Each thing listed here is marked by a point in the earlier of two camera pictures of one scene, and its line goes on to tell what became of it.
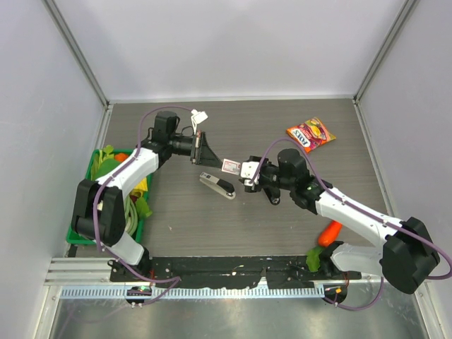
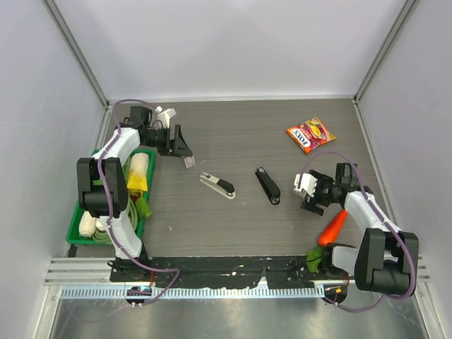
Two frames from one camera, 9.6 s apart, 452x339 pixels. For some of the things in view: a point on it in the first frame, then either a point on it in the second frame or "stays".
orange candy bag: x=310 y=135 stays
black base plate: x=200 y=272 stays
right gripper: x=256 y=188 -> x=322 y=179
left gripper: x=203 y=155 -> x=177 y=146
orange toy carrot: x=330 y=233 stays
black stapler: x=273 y=195 stays
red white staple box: x=231 y=167 -> x=189 y=161
